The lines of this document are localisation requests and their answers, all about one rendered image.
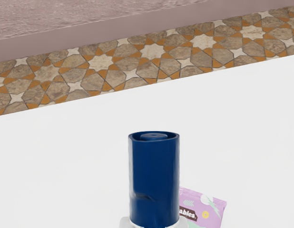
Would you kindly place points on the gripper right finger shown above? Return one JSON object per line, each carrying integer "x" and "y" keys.
{"x": 182, "y": 222}

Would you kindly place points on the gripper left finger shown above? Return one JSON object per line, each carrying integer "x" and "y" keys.
{"x": 124, "y": 222}

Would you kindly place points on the dark blue cylindrical bottle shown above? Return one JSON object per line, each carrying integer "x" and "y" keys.
{"x": 153, "y": 175}

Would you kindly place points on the purple printed packet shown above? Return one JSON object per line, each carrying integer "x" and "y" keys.
{"x": 201, "y": 209}

